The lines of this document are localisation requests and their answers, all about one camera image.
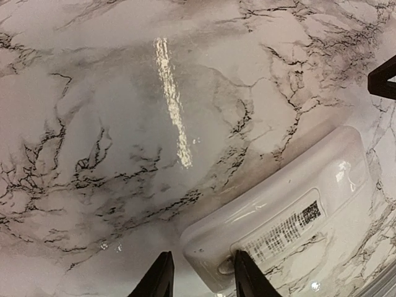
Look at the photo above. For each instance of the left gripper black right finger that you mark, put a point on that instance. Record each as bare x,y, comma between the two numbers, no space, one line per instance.
249,279

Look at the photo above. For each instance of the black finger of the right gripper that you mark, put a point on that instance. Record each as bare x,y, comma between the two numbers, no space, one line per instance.
379,83

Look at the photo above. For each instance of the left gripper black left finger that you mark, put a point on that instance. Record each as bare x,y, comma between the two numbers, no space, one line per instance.
158,281

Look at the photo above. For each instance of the white remote control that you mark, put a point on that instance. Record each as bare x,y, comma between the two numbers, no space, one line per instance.
301,225

